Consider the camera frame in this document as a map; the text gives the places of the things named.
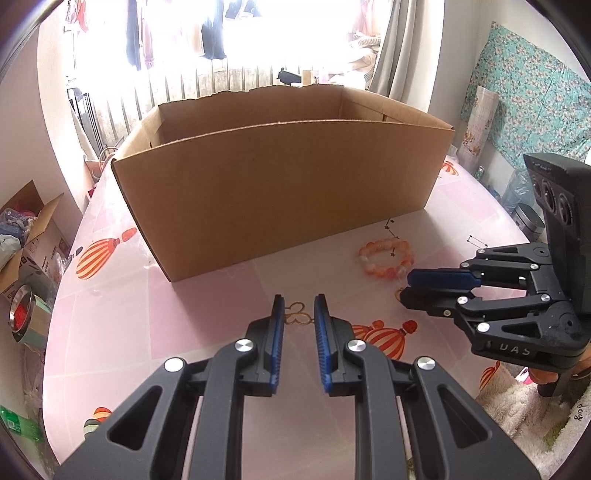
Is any pile of folded bedding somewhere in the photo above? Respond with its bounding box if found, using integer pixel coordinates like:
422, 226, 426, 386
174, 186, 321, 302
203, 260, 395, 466
348, 32, 382, 70

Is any bundle of blue clothes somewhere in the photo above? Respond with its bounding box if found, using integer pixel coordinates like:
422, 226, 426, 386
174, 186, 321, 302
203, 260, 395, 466
0, 208, 38, 238

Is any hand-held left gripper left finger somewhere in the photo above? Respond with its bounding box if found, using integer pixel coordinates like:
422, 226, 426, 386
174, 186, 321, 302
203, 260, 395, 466
54, 294, 285, 480

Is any person's right hand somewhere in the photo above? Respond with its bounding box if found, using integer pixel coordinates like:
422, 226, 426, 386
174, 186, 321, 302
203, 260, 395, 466
527, 366, 557, 386

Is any black wire panel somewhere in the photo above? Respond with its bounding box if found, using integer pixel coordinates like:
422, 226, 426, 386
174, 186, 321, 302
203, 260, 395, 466
67, 90, 105, 158

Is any balcony railing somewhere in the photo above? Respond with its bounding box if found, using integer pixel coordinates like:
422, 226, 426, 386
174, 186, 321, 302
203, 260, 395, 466
69, 60, 278, 144

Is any red paper bag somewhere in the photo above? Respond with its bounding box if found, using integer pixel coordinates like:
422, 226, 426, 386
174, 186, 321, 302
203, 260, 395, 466
85, 147, 123, 197

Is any grey metal cylinder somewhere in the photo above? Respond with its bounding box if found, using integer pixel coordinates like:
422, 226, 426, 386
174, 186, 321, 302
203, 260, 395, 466
512, 204, 546, 241

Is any green fuzzy cloth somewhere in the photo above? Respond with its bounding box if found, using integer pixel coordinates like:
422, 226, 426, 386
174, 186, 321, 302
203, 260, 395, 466
542, 411, 578, 464

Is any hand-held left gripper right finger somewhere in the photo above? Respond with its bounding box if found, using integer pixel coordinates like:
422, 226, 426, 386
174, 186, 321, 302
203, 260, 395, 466
314, 294, 541, 480

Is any metal bowl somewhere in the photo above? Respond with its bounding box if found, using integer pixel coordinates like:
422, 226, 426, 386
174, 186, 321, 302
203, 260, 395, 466
8, 284, 34, 342

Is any green plastic bottle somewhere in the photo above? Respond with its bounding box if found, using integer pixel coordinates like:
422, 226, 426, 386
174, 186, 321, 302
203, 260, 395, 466
0, 405, 44, 450

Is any white fleece garment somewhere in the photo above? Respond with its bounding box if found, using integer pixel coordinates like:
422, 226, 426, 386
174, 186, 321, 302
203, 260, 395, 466
475, 360, 591, 467

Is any teal floral wall cloth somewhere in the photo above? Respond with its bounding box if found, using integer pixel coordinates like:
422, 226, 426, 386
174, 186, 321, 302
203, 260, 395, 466
461, 21, 591, 169

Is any white plastic bag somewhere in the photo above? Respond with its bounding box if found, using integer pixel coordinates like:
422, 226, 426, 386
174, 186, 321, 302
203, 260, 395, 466
0, 235, 21, 268

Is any orange pink bead bracelet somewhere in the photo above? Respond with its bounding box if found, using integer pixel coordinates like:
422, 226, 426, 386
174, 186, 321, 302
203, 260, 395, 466
358, 237, 413, 281

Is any grey curtain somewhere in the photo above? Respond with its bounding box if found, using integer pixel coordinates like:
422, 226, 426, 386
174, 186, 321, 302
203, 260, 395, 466
367, 0, 446, 116

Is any white floral paper roll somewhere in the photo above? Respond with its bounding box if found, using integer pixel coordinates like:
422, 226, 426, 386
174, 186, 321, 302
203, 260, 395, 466
459, 85, 499, 174

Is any gold clover chain bracelet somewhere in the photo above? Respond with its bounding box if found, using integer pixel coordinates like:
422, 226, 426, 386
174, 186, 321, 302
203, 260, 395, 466
283, 302, 317, 326

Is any large brown cardboard box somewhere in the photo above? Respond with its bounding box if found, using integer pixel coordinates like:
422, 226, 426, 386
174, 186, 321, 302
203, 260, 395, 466
111, 84, 456, 283

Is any open printed cardboard box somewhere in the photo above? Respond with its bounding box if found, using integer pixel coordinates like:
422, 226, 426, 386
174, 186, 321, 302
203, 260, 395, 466
0, 180, 72, 296

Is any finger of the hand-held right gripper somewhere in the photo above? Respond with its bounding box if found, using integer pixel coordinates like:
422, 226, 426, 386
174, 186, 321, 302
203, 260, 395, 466
407, 244, 552, 291
399, 288, 561, 335

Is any clear plastic bag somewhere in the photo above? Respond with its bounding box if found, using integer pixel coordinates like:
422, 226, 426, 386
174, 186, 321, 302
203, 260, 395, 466
46, 249, 71, 288

